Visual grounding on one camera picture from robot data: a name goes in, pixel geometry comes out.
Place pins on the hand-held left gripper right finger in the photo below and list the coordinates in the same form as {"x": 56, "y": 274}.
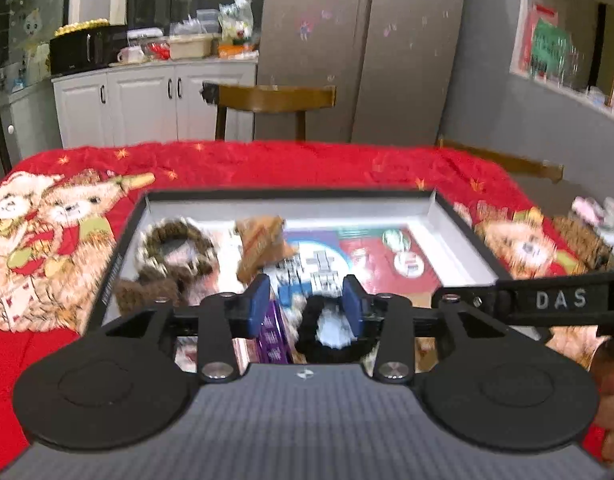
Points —
{"x": 353, "y": 305}

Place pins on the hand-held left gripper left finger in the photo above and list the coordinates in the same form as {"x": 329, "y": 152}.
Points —
{"x": 259, "y": 305}

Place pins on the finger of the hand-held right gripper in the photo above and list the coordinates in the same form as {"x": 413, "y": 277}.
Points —
{"x": 483, "y": 300}

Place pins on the black scrunchie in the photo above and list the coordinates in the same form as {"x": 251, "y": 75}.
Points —
{"x": 307, "y": 335}

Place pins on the black box with white inside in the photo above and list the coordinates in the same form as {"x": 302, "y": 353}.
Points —
{"x": 457, "y": 250}

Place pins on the purple packet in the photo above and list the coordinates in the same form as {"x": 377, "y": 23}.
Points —
{"x": 274, "y": 335}

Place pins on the colourful printed sheet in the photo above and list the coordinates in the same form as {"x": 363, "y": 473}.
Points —
{"x": 367, "y": 260}

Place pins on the brown fabric hair bow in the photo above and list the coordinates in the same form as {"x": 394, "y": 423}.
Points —
{"x": 259, "y": 247}

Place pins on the leopard print fabric item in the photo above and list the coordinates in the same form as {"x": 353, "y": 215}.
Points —
{"x": 582, "y": 245}

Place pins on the pink cloth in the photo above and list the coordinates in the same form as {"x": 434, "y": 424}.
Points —
{"x": 587, "y": 207}

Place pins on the leopard print scrunchie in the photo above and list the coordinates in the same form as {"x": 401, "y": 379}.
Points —
{"x": 154, "y": 240}

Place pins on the wooden chair with straight back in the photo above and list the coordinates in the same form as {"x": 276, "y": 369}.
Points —
{"x": 507, "y": 162}

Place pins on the red bear printed blanket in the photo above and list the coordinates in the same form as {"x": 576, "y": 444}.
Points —
{"x": 287, "y": 165}

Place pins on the wooden chair with curved back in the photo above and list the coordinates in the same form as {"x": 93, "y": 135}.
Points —
{"x": 277, "y": 97}

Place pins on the white kitchen cabinet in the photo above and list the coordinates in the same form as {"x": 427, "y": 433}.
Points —
{"x": 147, "y": 105}

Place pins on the orange box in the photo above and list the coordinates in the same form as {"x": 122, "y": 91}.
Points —
{"x": 237, "y": 51}

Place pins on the silver double door refrigerator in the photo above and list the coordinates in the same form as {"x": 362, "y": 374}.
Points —
{"x": 357, "y": 50}

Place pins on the red and green card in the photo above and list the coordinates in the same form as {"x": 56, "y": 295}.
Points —
{"x": 547, "y": 42}

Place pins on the beige plastic container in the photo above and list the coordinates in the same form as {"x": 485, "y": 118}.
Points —
{"x": 189, "y": 47}

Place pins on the red plastic item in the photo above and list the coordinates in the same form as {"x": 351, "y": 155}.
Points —
{"x": 158, "y": 50}

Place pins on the white and green bag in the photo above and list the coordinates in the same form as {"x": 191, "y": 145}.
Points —
{"x": 237, "y": 22}

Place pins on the grey plastic bag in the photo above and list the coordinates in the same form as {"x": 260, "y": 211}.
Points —
{"x": 194, "y": 25}

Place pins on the black microwave oven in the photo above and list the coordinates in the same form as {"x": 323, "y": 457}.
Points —
{"x": 87, "y": 50}

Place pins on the tray of yellow balls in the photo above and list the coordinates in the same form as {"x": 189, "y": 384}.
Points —
{"x": 82, "y": 26}

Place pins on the sliding glass door with stickers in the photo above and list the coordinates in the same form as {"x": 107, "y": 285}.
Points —
{"x": 17, "y": 35}

